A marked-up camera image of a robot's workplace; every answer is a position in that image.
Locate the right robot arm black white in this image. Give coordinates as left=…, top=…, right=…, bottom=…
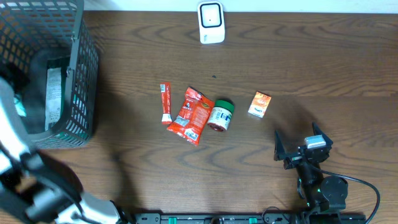
left=274, top=123, right=348, bottom=213

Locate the small orange box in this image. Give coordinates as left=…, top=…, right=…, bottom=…
left=248, top=91, right=271, bottom=118

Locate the teal wipes pack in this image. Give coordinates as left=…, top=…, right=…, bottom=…
left=14, top=95, right=27, bottom=117

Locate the red snack bag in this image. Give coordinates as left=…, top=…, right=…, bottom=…
left=167, top=87, right=215, bottom=146

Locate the white barcode scanner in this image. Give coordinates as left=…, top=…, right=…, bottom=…
left=197, top=1, right=225, bottom=45

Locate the green lid jar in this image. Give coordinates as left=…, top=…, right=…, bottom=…
left=208, top=100, right=234, bottom=132

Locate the red stick packet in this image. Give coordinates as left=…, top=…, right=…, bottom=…
left=160, top=82, right=172, bottom=124

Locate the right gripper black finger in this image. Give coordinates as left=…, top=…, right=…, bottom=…
left=274, top=131, right=285, bottom=161
left=312, top=122, right=333, bottom=146

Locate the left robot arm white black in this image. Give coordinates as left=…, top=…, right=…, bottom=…
left=1, top=80, right=128, bottom=223

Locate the grey plastic mesh basket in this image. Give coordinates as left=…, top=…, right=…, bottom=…
left=0, top=0, right=100, bottom=149

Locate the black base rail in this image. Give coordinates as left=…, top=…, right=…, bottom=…
left=133, top=212, right=368, bottom=224

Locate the green white 3M package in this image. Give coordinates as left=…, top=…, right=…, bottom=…
left=44, top=58, right=67, bottom=131

